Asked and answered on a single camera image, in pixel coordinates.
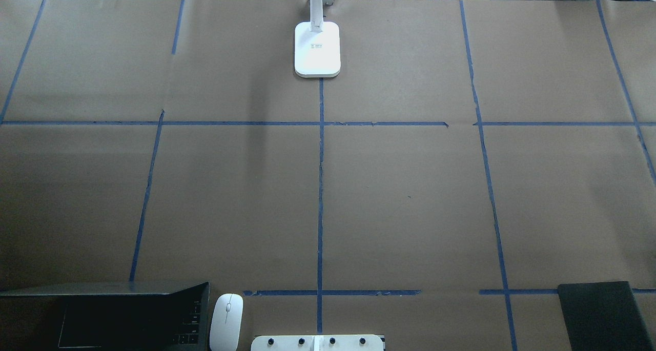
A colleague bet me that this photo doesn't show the white desk lamp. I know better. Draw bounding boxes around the white desk lamp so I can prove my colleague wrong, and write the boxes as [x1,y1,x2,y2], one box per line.
[294,0,341,78]

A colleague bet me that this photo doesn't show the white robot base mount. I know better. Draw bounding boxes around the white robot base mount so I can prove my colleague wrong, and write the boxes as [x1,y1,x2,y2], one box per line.
[250,334,386,350]

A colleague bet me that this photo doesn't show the black mouse pad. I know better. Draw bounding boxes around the black mouse pad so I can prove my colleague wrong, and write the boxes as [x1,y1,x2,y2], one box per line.
[556,281,654,350]

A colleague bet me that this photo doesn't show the grey laptop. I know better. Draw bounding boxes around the grey laptop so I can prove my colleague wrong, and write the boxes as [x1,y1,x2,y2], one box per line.
[2,280,210,350]

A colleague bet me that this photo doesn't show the white computer mouse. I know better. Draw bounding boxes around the white computer mouse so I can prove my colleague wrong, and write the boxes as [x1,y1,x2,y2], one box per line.
[209,294,243,350]

